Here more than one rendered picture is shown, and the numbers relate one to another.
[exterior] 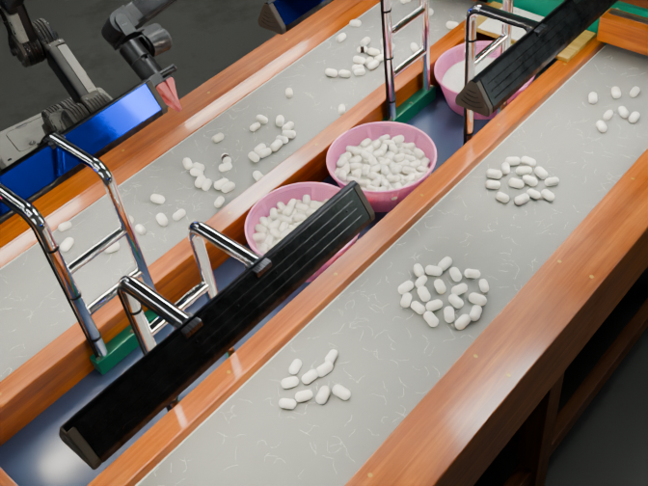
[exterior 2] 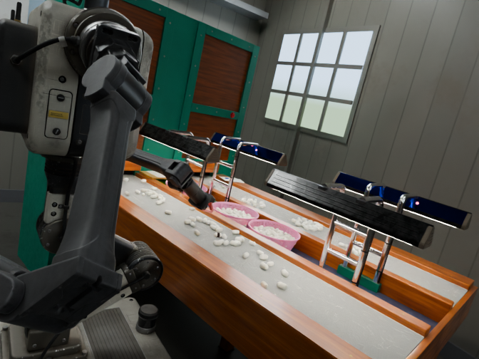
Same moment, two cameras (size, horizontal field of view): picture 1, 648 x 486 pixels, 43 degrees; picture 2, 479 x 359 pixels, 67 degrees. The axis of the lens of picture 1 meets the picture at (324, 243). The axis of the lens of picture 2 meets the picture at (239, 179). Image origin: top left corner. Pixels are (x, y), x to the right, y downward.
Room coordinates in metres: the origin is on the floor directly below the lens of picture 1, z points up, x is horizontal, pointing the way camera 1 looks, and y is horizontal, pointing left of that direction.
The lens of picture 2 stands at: (1.76, 1.74, 1.33)
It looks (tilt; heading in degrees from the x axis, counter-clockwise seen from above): 11 degrees down; 264
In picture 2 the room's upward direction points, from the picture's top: 13 degrees clockwise
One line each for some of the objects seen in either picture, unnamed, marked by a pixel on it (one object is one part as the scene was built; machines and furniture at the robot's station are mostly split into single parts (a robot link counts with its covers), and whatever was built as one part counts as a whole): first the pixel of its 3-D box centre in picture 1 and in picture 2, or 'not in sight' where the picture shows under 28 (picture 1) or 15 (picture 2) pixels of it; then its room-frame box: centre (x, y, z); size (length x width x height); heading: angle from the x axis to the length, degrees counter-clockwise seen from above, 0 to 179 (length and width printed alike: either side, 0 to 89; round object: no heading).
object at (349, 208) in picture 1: (229, 305); (395, 196); (0.86, 0.16, 1.08); 0.62 x 0.08 x 0.07; 133
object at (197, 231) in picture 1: (215, 351); (378, 234); (0.91, 0.22, 0.90); 0.20 x 0.19 x 0.45; 133
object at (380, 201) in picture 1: (382, 170); (233, 217); (1.54, -0.17, 0.72); 0.27 x 0.27 x 0.10
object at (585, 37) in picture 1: (528, 30); (167, 175); (1.98, -0.65, 0.77); 0.33 x 0.15 x 0.01; 43
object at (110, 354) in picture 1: (81, 255); (336, 246); (1.21, 0.49, 0.90); 0.20 x 0.19 x 0.45; 133
